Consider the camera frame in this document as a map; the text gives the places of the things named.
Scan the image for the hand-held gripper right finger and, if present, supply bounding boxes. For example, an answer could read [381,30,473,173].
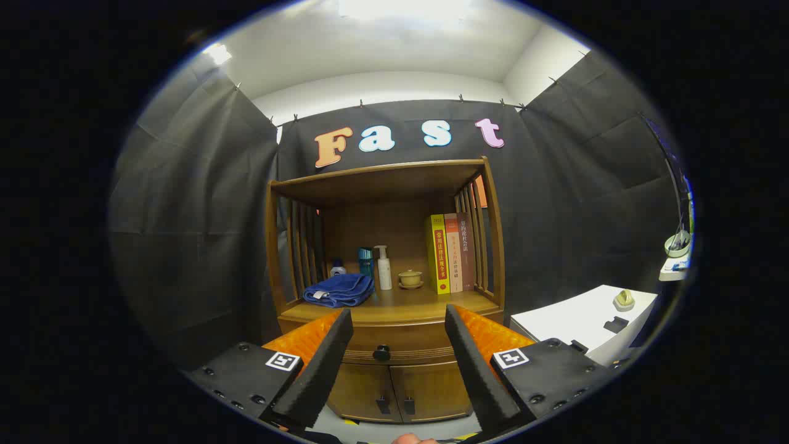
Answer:
[444,303,617,435]

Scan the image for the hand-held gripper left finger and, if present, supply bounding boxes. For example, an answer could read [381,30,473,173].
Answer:
[185,308,355,432]

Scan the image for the wooden drawer with black knob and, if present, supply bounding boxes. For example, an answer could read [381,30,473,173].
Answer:
[277,311,506,366]

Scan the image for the wooden cabinet door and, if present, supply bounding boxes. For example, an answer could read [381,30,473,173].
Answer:
[390,363,472,423]
[325,364,403,424]

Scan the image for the wooden countertop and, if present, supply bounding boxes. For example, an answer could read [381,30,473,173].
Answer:
[280,287,500,324]

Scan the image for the wooden cabinet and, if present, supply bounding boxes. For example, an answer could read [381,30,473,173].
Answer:
[265,156,507,425]

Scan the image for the blue folded towel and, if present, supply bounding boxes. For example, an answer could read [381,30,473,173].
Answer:
[302,273,375,308]

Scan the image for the white side unit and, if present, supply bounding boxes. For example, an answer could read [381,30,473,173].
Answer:
[510,285,659,368]

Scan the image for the yellow book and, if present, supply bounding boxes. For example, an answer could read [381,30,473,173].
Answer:
[425,214,451,295]

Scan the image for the brown book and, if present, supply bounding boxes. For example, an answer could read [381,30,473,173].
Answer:
[456,213,476,292]

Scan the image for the white pump bottle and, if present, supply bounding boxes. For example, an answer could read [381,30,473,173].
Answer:
[374,245,393,290]

